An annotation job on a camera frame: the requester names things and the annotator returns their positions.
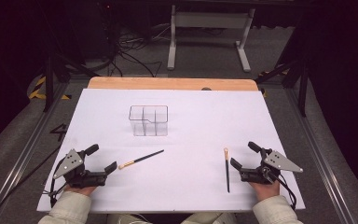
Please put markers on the white table sheet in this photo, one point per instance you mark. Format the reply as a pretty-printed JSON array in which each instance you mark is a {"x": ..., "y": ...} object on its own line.
[{"x": 183, "y": 180}]

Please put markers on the wooden table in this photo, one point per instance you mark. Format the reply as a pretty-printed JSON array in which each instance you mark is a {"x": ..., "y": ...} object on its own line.
[{"x": 167, "y": 83}]

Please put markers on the yellow and black floor tape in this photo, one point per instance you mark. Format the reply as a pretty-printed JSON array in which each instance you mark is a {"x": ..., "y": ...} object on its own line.
[{"x": 37, "y": 93}]

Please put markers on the black tripod stand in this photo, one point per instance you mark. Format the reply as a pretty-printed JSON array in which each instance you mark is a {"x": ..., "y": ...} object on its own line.
[
  {"x": 303, "y": 90},
  {"x": 49, "y": 81}
]

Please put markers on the white metal stand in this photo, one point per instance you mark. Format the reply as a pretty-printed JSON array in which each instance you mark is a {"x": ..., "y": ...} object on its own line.
[{"x": 211, "y": 20}]

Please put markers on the clear plastic divided container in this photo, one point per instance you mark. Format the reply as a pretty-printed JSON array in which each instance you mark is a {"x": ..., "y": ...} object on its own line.
[{"x": 149, "y": 121}]

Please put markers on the person's left hand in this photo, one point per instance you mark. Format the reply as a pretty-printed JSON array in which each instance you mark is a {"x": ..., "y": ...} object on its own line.
[{"x": 80, "y": 190}]

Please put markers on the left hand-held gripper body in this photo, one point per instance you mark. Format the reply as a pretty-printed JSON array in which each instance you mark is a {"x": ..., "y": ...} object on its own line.
[{"x": 74, "y": 174}]

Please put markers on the black tape floor mark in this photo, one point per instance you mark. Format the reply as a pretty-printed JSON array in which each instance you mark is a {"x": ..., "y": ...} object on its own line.
[{"x": 59, "y": 130}]

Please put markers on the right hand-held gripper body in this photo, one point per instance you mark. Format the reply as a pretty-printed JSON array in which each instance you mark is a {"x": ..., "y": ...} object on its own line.
[{"x": 261, "y": 174}]

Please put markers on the aluminium floor rail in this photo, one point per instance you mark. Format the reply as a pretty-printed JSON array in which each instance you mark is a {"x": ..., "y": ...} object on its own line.
[
  {"x": 21, "y": 158},
  {"x": 320, "y": 155}
]

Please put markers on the person's right hand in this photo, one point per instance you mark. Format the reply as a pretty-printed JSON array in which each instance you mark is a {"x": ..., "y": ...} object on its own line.
[{"x": 265, "y": 191}]

